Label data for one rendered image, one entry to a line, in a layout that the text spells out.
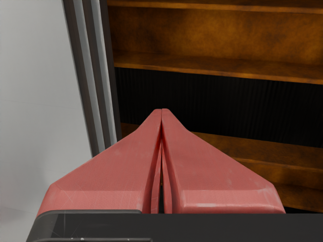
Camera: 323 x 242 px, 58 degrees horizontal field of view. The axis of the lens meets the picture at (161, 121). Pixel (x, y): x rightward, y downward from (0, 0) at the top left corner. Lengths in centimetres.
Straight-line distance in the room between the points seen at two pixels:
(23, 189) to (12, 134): 8
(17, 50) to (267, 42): 27
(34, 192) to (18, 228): 9
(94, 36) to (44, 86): 6
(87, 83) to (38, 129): 7
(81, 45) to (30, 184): 18
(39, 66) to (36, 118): 6
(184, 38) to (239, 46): 7
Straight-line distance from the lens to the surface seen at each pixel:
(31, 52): 26
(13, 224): 45
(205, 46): 39
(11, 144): 33
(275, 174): 50
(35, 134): 30
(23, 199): 39
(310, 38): 39
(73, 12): 24
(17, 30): 26
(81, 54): 25
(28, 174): 35
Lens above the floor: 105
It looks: 54 degrees down
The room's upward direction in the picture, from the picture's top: 156 degrees counter-clockwise
